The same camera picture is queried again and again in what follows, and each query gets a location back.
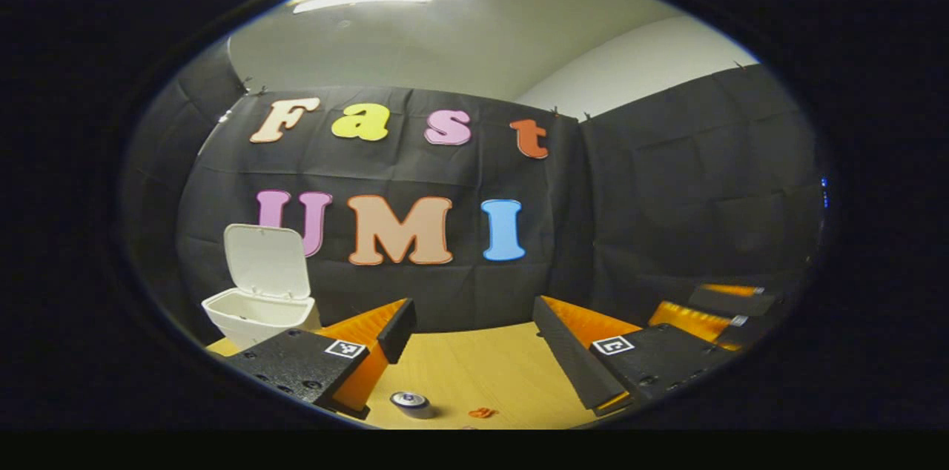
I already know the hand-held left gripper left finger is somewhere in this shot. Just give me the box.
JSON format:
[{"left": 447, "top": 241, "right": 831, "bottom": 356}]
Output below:
[{"left": 221, "top": 297, "right": 417, "bottom": 420}]

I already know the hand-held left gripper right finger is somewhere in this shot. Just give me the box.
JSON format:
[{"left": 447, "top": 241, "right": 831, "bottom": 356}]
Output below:
[{"left": 532, "top": 295, "right": 738, "bottom": 416}]

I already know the silver blue pop can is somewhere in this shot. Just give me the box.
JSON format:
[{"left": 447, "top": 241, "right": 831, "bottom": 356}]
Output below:
[{"left": 390, "top": 391, "right": 437, "bottom": 420}]

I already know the white desktop garbage bin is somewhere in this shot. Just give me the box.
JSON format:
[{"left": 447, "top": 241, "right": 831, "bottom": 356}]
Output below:
[{"left": 202, "top": 223, "right": 322, "bottom": 351}]

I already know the wooden desktop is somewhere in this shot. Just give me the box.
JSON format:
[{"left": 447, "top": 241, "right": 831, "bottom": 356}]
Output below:
[{"left": 206, "top": 322, "right": 632, "bottom": 431}]

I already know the black backdrop cloth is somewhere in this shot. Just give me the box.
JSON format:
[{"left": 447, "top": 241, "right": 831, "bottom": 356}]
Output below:
[{"left": 121, "top": 36, "right": 827, "bottom": 352}]

